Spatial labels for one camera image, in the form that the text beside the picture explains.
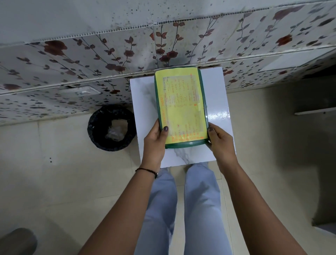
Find person's right hand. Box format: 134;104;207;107
207;123;237;174

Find person's left hand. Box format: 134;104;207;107
141;118;169;172

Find green tray with yellow sheet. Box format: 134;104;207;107
154;66;209;149

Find person's right forearm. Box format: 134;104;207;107
219;161;307;255

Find person's left forearm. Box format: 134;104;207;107
78;168;158;255

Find white marble-look table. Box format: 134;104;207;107
129;66;236;169

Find black wrist band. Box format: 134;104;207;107
135;168;158;180

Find crumpled clear plastic wrapper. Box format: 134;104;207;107
105;126;125;140

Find black trash bin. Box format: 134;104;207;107
87;105;137;152

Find person's light blue jeans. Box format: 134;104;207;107
134;162;232;255

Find grey round stool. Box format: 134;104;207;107
0;228;38;255

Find white wall switch plate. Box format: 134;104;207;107
59;86;102;97

